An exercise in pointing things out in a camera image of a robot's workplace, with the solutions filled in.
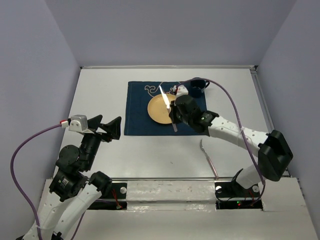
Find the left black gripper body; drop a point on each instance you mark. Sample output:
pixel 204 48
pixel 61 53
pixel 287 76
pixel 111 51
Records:
pixel 91 142

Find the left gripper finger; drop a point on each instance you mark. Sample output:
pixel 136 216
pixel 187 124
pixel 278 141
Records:
pixel 94 123
pixel 112 129

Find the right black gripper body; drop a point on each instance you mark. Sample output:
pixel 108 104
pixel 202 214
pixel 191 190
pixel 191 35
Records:
pixel 176 115

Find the knife with pink handle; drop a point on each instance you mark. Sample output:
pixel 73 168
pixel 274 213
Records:
pixel 167 104

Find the dark blue cloth placemat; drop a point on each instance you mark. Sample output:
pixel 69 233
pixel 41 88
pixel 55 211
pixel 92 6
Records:
pixel 137 120

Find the dark blue cup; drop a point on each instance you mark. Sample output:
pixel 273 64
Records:
pixel 197 87

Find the yellow plate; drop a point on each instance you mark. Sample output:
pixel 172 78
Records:
pixel 158 111

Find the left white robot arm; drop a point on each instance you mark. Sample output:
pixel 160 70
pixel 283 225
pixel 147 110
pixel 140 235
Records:
pixel 71 193

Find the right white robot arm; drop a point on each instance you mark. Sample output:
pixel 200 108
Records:
pixel 271 151

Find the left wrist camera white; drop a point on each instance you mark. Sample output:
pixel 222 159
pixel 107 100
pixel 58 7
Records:
pixel 76 123

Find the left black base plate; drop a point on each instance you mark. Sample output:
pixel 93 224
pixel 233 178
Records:
pixel 115 199

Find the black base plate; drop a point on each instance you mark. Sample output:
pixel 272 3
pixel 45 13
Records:
pixel 115 199
pixel 228 198

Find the fork with pink handle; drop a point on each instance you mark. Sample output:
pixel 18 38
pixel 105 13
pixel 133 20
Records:
pixel 211 165

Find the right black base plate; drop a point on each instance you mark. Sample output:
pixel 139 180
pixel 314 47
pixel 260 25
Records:
pixel 228 198

